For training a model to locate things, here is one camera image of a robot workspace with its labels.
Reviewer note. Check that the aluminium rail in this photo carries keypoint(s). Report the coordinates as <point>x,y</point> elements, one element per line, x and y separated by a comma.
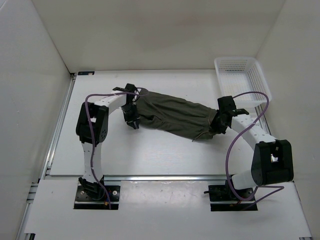
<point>46,161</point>
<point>262,120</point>
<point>164,178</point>

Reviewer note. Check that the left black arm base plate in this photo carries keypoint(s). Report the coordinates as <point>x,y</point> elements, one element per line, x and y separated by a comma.
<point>83,201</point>

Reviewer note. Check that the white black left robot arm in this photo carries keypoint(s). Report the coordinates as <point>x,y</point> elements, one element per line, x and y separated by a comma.
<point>92,129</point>

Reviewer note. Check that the aluminium right side rail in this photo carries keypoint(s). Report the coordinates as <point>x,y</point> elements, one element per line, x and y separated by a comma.
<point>262,120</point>

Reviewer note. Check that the aluminium front rail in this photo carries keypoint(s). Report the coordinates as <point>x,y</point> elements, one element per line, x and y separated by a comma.
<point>164,178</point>

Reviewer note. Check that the aluminium left side rail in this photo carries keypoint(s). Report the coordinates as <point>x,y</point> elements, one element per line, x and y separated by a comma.
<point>46,161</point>

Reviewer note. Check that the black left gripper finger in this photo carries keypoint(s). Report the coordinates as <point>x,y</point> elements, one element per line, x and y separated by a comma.
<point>132,124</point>
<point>137,123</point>

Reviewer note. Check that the white perforated plastic basket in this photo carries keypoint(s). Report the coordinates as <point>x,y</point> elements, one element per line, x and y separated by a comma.
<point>243,78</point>

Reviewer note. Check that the olive green shorts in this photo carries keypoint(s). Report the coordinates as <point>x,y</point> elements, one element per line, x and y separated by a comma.
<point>176,116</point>

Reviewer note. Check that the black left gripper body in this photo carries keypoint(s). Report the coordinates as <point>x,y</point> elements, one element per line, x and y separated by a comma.
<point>130,112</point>

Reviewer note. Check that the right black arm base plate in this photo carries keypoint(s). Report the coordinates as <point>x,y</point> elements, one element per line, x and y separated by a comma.
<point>222,199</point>

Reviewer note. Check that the dark corner label sticker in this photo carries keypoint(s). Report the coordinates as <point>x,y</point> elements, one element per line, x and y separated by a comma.
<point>86,73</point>

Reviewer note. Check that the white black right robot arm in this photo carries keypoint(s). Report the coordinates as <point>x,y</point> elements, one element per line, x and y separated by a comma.
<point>272,161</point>

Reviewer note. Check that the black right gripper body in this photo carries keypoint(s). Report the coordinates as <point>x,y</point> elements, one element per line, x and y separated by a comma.
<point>217,124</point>

